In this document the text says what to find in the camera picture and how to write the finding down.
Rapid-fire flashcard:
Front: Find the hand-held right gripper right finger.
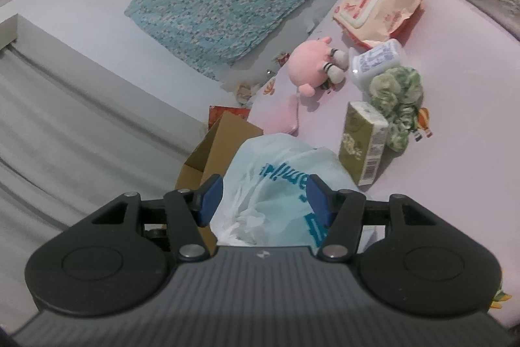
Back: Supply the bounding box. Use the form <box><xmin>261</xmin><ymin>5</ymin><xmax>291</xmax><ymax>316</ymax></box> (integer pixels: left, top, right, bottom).
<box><xmin>305</xmin><ymin>174</ymin><xmax>443</xmax><ymax>262</ymax></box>

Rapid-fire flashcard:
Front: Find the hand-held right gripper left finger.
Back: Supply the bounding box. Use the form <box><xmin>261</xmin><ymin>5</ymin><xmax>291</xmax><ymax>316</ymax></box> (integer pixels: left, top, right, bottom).
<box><xmin>93</xmin><ymin>174</ymin><xmax>225</xmax><ymax>262</ymax></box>

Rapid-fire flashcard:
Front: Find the white plastic bag teal print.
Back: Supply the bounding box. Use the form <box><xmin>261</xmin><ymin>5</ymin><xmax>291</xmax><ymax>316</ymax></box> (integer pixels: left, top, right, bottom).
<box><xmin>211</xmin><ymin>132</ymin><xmax>384</xmax><ymax>248</ymax></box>

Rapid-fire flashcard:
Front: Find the brown cardboard box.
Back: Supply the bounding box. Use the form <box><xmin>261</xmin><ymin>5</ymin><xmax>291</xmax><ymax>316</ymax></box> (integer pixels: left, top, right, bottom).
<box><xmin>175</xmin><ymin>112</ymin><xmax>265</xmax><ymax>254</ymax></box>

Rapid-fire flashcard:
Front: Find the gold foil packet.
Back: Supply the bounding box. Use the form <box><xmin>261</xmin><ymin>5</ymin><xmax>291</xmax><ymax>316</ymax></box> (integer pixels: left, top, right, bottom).
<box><xmin>338</xmin><ymin>101</ymin><xmax>389</xmax><ymax>186</ymax></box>

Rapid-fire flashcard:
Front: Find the green and white fluffy cloth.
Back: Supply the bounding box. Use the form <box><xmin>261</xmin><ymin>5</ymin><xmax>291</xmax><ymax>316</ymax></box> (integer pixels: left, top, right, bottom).
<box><xmin>368</xmin><ymin>64</ymin><xmax>425</xmax><ymax>153</ymax></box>

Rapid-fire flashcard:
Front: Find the pink plush toy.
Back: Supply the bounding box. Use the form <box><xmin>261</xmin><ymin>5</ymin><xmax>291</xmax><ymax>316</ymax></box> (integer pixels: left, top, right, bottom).
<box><xmin>288</xmin><ymin>38</ymin><xmax>350</xmax><ymax>98</ymax></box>

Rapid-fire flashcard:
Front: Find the red orange snack bag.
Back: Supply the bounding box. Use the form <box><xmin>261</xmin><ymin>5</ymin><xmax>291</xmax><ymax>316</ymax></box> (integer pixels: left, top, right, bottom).
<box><xmin>208</xmin><ymin>106</ymin><xmax>252</xmax><ymax>132</ymax></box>

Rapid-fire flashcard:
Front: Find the pink printed bed sheet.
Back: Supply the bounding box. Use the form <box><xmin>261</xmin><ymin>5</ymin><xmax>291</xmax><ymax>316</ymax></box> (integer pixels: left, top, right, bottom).
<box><xmin>248</xmin><ymin>0</ymin><xmax>520</xmax><ymax>331</ymax></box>

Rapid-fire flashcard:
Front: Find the grey curtain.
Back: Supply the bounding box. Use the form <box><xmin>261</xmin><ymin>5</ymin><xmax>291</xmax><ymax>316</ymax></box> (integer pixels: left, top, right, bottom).
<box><xmin>0</xmin><ymin>44</ymin><xmax>206</xmax><ymax>263</ymax></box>

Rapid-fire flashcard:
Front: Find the pink wet wipes pack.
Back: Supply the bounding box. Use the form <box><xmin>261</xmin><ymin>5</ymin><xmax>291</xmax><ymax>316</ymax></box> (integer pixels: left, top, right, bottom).
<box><xmin>332</xmin><ymin>0</ymin><xmax>423</xmax><ymax>49</ymax></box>

